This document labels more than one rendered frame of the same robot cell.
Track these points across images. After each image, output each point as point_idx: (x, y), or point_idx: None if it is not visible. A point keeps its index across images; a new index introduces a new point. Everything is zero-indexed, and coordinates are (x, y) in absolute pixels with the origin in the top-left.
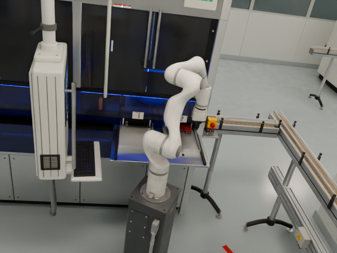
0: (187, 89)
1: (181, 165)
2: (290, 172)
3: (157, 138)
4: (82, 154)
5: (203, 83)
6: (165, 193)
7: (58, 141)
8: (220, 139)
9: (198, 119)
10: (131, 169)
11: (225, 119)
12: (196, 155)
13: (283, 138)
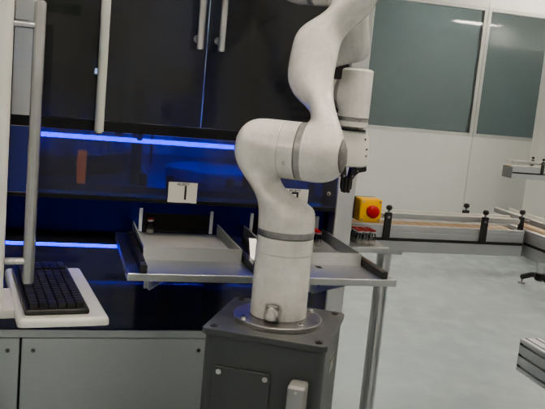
0: None
1: (323, 282)
2: None
3: (280, 125)
4: (41, 278)
5: (363, 36)
6: (307, 316)
7: None
8: (388, 273)
9: (349, 161)
10: (167, 365)
11: (392, 220)
12: (354, 268)
13: (542, 247)
